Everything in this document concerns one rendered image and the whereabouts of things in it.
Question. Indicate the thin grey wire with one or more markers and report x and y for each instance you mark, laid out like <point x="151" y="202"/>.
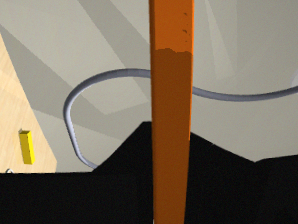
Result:
<point x="133" y="72"/>

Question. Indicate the white loop with orange handle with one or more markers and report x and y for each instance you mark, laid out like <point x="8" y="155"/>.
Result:
<point x="171" y="25"/>

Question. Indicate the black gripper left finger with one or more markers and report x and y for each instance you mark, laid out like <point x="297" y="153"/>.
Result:
<point x="118" y="191"/>

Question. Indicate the yellow rectangular block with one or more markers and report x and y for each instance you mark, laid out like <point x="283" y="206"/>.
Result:
<point x="27" y="147"/>

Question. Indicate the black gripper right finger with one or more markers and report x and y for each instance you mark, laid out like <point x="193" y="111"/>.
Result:
<point x="224" y="188"/>

